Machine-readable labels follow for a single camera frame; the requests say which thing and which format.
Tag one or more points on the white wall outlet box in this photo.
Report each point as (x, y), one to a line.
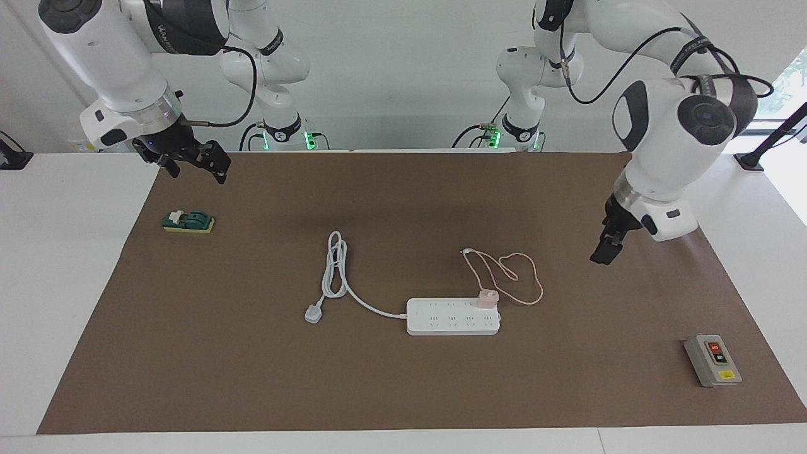
(79, 147)

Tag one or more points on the white power strip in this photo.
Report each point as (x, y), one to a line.
(447, 321)

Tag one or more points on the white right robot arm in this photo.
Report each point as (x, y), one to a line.
(107, 57)

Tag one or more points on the grey on-off switch box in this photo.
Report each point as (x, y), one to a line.
(712, 360)

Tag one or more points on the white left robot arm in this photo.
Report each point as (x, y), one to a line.
(662, 145)

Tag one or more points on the black angled stand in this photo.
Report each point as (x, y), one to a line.
(753, 161)

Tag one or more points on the bright window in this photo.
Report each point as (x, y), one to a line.
(788, 88)

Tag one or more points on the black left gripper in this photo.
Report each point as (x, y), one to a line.
(621, 221)

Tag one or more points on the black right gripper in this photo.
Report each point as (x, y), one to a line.
(167, 144)

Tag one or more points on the black desk clamp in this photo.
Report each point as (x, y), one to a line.
(12, 157)

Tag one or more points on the pink charger adapter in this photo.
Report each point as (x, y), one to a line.
(487, 299)

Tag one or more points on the brown table mat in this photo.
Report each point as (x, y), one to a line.
(504, 391)

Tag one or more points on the green knife switch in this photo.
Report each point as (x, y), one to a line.
(189, 222)

